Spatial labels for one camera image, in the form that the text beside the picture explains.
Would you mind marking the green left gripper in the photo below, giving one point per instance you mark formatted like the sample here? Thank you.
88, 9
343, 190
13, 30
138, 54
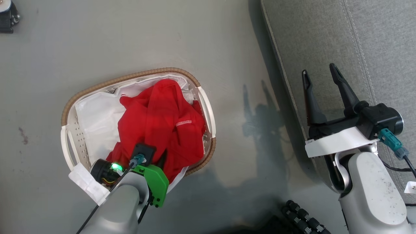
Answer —
157, 182

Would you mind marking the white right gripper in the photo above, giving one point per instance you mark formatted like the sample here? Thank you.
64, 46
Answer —
338, 141

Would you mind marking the red clothing item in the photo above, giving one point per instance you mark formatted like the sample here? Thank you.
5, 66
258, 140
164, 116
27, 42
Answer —
156, 120

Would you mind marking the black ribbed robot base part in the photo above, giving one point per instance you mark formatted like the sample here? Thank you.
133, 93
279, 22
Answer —
304, 217

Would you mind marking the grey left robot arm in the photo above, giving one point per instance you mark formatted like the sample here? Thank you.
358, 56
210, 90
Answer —
117, 208

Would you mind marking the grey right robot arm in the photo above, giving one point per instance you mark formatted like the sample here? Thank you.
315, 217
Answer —
373, 195

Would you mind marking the white laundry basket brown rim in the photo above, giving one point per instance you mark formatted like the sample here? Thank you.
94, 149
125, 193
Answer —
208, 107

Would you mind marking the white basket liner cloth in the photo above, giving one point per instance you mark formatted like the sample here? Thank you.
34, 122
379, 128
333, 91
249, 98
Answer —
97, 120

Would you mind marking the grey fabric sofa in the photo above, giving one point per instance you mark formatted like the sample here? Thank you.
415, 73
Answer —
341, 48

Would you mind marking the white paper label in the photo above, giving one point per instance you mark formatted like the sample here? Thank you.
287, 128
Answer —
411, 187

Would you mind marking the black caster wheel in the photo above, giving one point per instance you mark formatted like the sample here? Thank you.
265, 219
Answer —
8, 21

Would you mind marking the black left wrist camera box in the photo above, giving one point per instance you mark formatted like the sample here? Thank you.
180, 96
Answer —
145, 152

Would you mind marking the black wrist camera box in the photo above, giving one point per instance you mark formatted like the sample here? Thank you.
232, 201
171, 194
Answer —
145, 152
377, 118

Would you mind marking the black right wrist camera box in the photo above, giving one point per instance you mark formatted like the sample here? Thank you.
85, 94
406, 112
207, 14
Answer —
377, 118

